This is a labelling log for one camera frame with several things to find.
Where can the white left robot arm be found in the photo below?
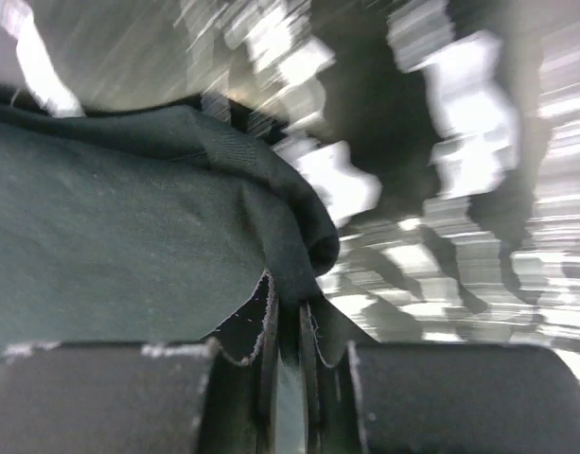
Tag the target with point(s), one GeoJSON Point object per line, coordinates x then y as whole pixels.
{"type": "Point", "coordinates": [41, 79]}

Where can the black marble pattern mat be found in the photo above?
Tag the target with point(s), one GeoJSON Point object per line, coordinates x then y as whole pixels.
{"type": "Point", "coordinates": [443, 136]}

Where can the black t shirt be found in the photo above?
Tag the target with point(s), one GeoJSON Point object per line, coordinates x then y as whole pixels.
{"type": "Point", "coordinates": [163, 225]}

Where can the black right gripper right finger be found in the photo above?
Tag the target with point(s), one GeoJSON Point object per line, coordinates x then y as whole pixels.
{"type": "Point", "coordinates": [363, 396]}

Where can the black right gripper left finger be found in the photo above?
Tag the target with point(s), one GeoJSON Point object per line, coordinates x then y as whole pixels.
{"type": "Point", "coordinates": [214, 395]}

